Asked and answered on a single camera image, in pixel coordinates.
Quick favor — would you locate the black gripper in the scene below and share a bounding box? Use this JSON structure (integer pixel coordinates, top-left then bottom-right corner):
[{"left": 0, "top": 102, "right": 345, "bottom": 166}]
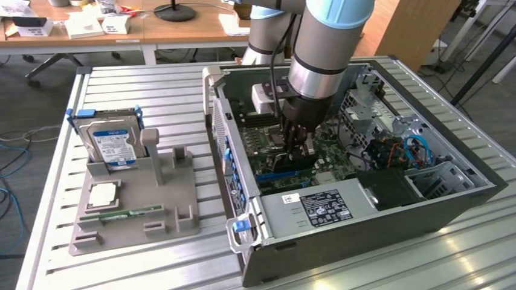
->
[{"left": 280, "top": 95, "right": 331, "bottom": 131}]

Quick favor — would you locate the black graphics card green board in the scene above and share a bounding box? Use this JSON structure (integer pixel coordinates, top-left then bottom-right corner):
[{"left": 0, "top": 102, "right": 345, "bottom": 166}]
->
[{"left": 257, "top": 152, "right": 317, "bottom": 181}]

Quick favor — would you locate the CPU socket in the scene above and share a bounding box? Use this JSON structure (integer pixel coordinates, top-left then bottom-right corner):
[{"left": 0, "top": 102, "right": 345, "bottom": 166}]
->
[{"left": 261, "top": 123, "right": 283, "bottom": 149}]

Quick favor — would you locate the green motherboard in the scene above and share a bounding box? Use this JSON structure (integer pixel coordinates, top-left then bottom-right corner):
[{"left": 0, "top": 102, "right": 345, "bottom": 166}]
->
[{"left": 237, "top": 105, "right": 360, "bottom": 196}]

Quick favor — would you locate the blue expansion slot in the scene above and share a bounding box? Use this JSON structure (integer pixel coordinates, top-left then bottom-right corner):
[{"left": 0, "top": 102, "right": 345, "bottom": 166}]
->
[{"left": 256, "top": 170, "right": 301, "bottom": 182}]

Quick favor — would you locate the grey power supply unit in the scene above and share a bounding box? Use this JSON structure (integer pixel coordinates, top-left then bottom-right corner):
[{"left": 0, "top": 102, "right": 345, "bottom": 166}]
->
[{"left": 257, "top": 178, "right": 380, "bottom": 239}]

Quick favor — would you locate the white paper stack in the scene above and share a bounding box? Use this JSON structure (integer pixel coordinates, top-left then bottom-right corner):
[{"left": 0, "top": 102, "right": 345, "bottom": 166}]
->
[{"left": 219, "top": 13, "right": 252, "bottom": 37}]

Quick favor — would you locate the brown cardboard box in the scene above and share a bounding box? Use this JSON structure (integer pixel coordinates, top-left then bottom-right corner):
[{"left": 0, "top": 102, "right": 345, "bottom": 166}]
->
[{"left": 233, "top": 2, "right": 253, "bottom": 21}]

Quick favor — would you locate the wooden cabinet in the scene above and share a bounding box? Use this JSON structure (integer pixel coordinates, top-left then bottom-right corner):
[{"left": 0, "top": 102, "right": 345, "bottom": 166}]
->
[{"left": 353, "top": 0, "right": 463, "bottom": 72}]

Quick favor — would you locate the wooden desk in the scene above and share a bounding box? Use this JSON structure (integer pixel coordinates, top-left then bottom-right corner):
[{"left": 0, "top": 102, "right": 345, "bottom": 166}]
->
[
  {"left": 0, "top": 0, "right": 147, "bottom": 66},
  {"left": 141, "top": 0, "right": 367, "bottom": 66}
]

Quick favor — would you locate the dark grey PC case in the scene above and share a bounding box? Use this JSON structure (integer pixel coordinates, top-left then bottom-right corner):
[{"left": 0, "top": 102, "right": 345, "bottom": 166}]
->
[{"left": 201, "top": 55, "right": 509, "bottom": 288}]

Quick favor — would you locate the black round lamp base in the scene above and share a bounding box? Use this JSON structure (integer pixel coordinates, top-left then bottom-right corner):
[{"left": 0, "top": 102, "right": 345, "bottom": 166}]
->
[{"left": 152, "top": 0, "right": 197, "bottom": 22}]

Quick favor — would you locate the black tripod pole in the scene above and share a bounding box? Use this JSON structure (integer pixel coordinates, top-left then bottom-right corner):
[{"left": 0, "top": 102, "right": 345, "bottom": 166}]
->
[{"left": 449, "top": 30, "right": 516, "bottom": 106}]

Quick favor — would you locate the hard disk with blue caddy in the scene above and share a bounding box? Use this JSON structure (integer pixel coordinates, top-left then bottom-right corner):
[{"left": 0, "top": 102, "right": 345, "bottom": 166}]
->
[{"left": 65, "top": 105, "right": 145, "bottom": 172}]

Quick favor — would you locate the grey plastic parts rack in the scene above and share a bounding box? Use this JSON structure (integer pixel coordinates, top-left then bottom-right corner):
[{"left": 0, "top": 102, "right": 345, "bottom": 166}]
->
[{"left": 68, "top": 127, "right": 203, "bottom": 257}]

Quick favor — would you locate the white box with label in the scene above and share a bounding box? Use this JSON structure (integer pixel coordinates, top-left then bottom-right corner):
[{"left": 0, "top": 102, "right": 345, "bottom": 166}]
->
[{"left": 100, "top": 14, "right": 132, "bottom": 35}]

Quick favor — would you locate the green RAM stick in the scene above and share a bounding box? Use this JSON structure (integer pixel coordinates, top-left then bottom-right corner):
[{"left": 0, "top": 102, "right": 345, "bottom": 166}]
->
[{"left": 79, "top": 205, "right": 164, "bottom": 223}]

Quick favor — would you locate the silver CPU chip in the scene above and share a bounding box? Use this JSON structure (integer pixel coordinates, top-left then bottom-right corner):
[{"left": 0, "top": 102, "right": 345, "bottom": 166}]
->
[{"left": 87, "top": 183, "right": 120, "bottom": 208}]

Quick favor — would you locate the plain white box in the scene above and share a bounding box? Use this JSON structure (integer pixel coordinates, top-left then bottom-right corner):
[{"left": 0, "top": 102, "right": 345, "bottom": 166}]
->
[{"left": 64, "top": 12, "right": 105, "bottom": 40}]

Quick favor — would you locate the white box with black top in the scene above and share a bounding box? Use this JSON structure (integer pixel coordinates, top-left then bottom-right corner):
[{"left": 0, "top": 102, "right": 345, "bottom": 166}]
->
[{"left": 11, "top": 16, "right": 55, "bottom": 37}]

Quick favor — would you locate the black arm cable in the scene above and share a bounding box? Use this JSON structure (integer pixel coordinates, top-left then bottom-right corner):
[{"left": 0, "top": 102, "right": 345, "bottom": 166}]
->
[{"left": 268, "top": 11, "right": 299, "bottom": 118}]

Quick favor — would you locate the blue disk wire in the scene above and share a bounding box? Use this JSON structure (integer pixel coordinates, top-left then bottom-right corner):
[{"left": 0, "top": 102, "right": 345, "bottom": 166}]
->
[{"left": 405, "top": 134, "right": 435, "bottom": 169}]

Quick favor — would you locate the white table frame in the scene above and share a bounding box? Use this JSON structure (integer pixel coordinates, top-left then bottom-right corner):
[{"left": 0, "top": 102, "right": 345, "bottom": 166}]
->
[{"left": 439, "top": 0, "right": 516, "bottom": 85}]

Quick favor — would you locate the blue floor cable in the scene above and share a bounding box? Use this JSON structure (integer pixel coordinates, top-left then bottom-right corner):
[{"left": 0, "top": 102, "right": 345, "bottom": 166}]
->
[{"left": 0, "top": 144, "right": 32, "bottom": 257}]

